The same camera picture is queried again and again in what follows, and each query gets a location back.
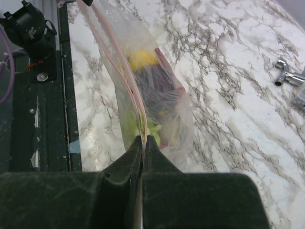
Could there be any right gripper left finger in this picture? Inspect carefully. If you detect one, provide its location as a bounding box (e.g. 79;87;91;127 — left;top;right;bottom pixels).
0;137;142;229

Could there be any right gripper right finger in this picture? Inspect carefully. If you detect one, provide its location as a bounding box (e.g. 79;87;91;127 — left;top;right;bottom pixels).
142;136;270;229

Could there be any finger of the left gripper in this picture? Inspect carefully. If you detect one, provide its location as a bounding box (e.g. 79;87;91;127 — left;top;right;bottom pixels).
82;0;93;6

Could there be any clear zip top bag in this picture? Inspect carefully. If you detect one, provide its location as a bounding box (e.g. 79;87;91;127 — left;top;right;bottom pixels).
76;0;195;172

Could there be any green fake lettuce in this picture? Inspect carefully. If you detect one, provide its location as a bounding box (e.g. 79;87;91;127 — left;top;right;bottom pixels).
121;111;162;150

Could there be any yellow fake food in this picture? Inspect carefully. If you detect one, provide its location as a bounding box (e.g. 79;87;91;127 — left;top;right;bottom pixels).
126;50;158;72

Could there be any dark purple fake eggplant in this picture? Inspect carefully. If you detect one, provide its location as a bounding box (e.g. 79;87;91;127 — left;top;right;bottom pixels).
133;48;185;116

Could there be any blue tape piece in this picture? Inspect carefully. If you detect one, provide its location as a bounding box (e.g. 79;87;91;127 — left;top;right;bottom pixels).
68;139;81;154

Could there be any clear plastic screw box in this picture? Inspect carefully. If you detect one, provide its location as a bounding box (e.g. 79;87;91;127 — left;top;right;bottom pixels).
291;83;305;110

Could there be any chrome metal faucet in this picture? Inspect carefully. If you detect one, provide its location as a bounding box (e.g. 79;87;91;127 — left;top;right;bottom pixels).
274;58;305;86

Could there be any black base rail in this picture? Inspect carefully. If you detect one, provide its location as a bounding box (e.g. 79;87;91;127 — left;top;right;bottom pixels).
0;0;82;173

